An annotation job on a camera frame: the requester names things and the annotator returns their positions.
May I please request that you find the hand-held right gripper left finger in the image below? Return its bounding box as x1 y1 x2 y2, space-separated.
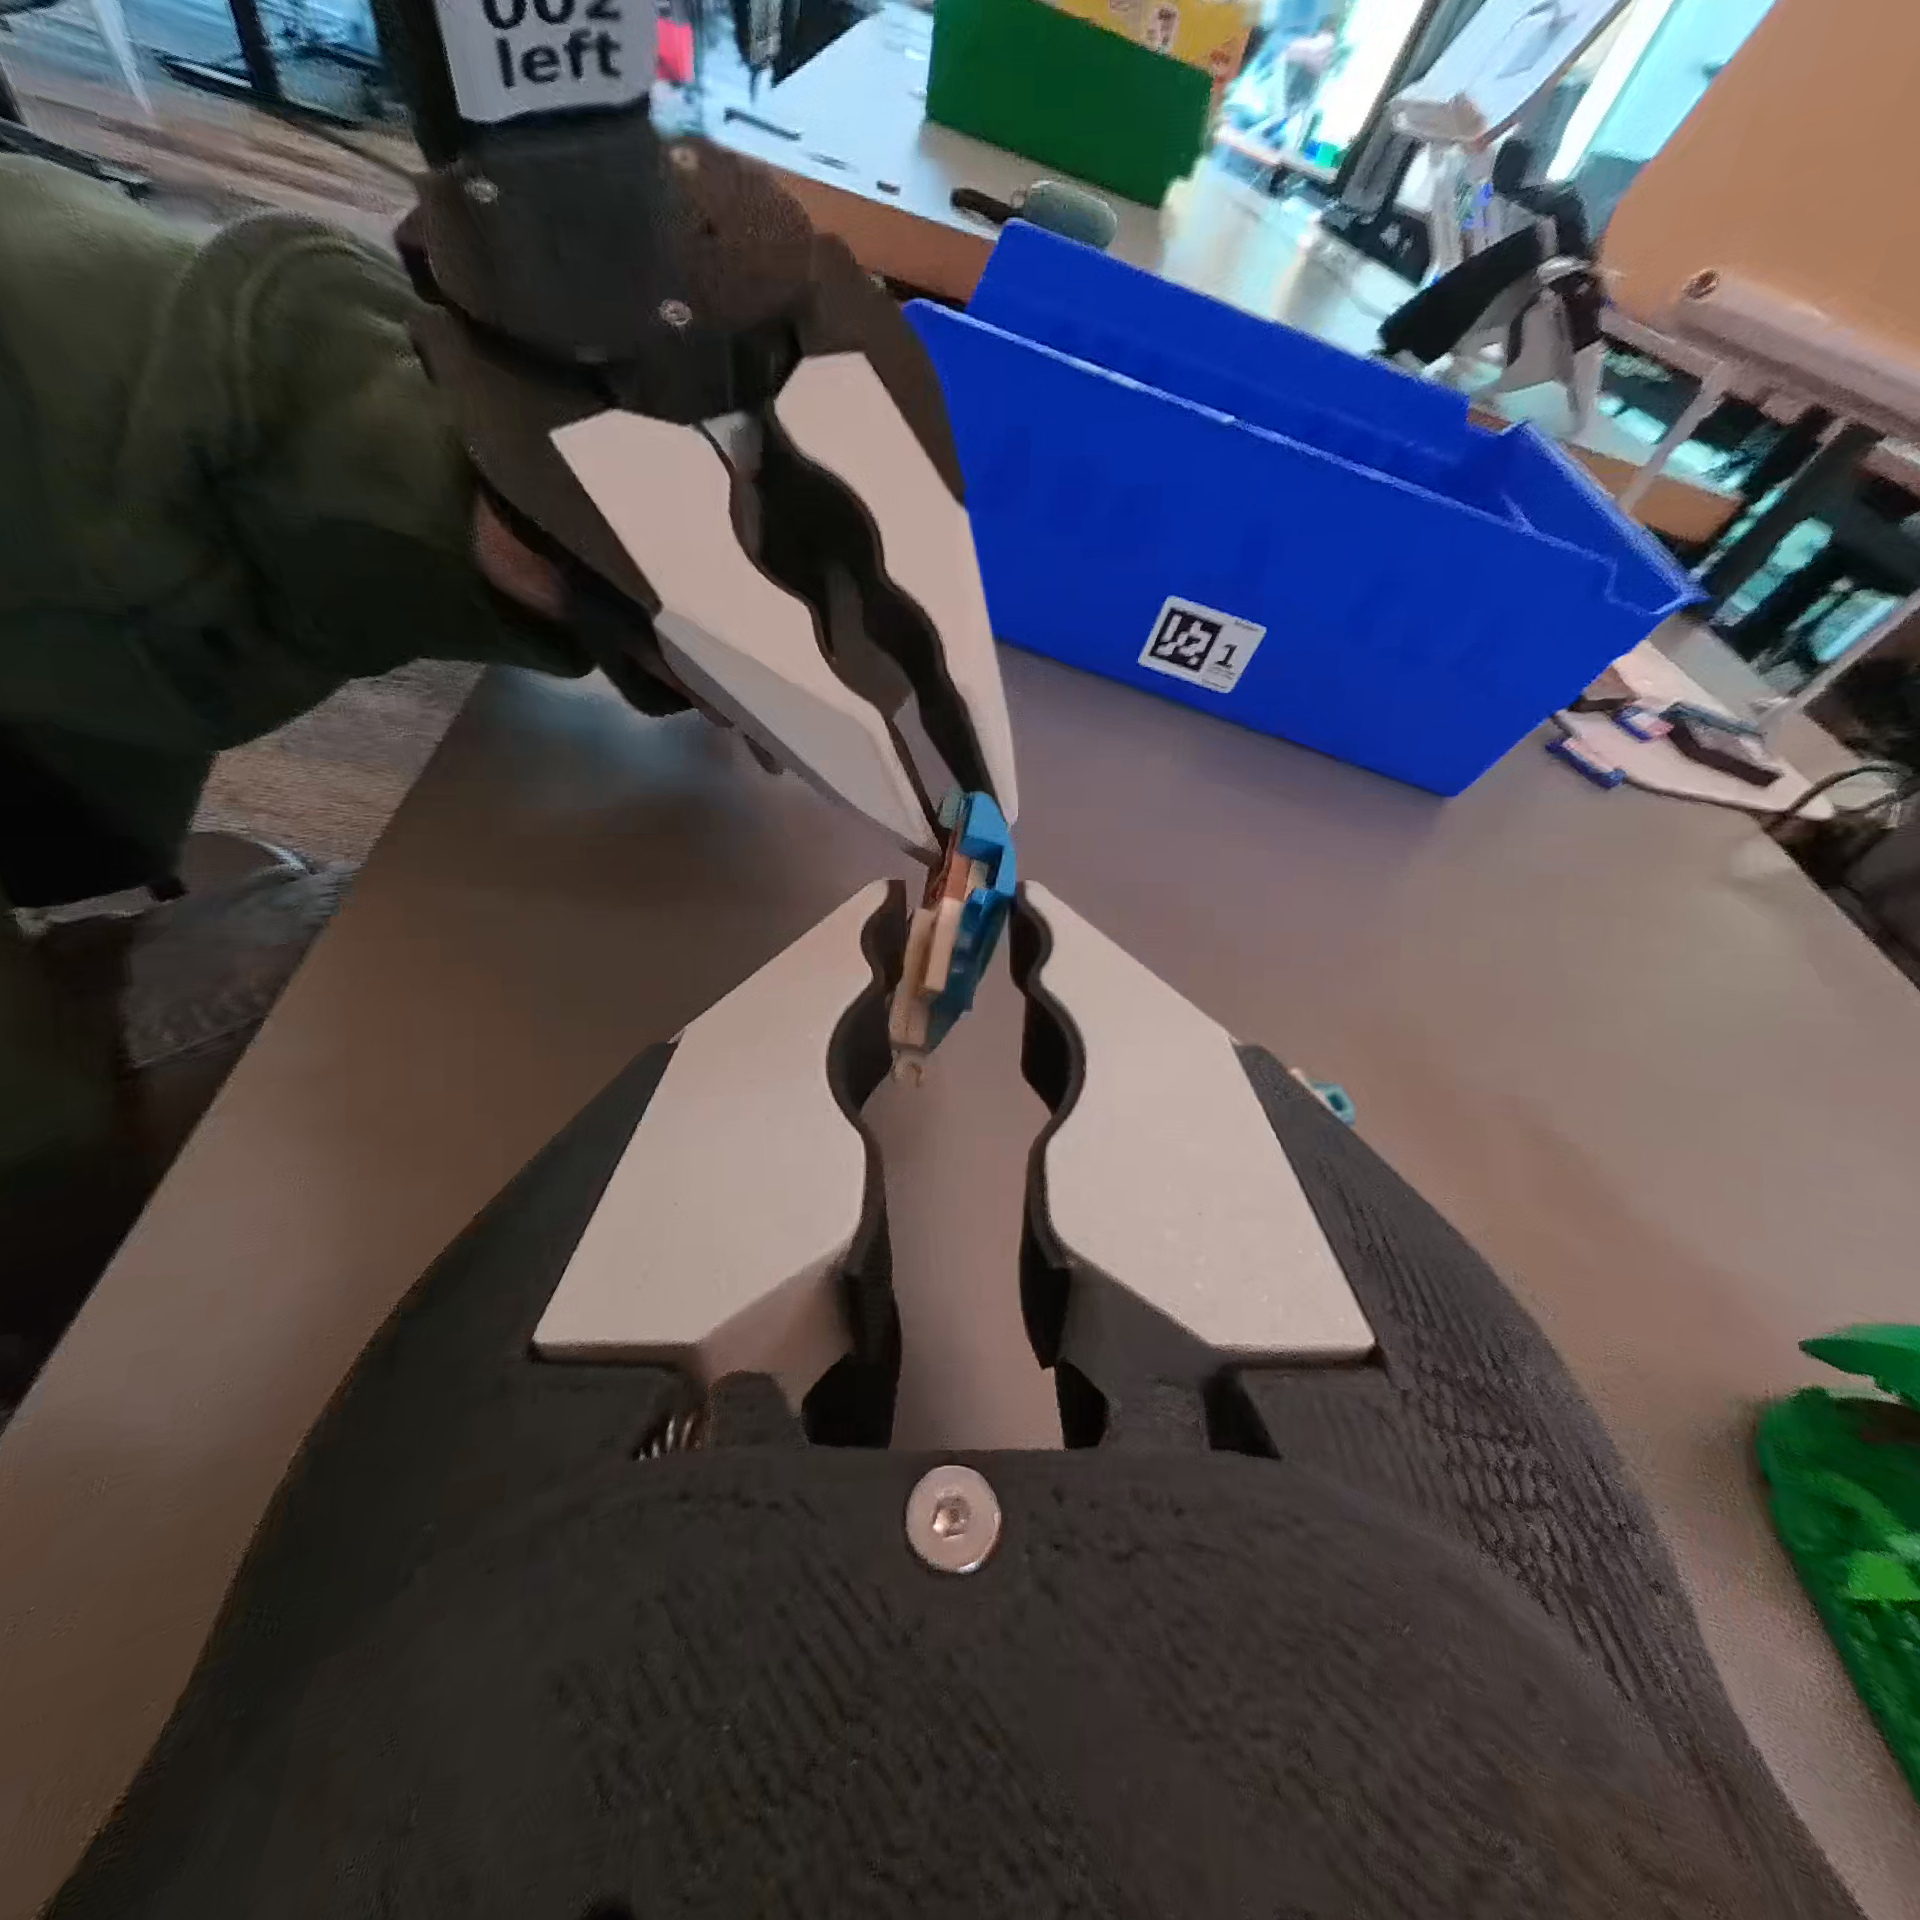
531 877 912 1368

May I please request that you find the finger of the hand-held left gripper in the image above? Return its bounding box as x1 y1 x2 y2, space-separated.
550 406 942 866
768 352 1024 829

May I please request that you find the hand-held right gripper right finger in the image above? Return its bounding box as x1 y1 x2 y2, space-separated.
1011 879 1381 1368

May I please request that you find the person's left forearm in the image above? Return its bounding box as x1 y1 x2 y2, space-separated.
0 151 600 759

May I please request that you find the green lego baseplate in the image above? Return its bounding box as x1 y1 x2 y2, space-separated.
1750 1324 1920 1806

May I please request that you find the person's left hand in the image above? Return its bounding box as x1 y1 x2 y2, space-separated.
470 495 694 714

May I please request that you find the dark green microphone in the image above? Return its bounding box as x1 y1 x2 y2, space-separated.
950 177 1119 250

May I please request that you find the blue plastic bin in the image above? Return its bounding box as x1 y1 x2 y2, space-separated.
903 220 1708 798

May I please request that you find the green plastic bin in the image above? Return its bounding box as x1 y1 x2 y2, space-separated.
924 0 1219 210

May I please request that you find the person's dark shoe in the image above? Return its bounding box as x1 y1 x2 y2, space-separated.
117 837 357 1076

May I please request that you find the yellow cardboard box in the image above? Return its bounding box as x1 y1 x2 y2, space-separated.
1049 0 1257 80

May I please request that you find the pile of papers and cards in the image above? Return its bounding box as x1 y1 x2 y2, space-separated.
1550 679 1835 821

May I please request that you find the tan board on white stand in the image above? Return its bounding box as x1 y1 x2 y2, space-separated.
1595 0 1920 396

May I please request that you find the black cable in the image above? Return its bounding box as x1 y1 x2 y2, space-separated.
1760 760 1920 872

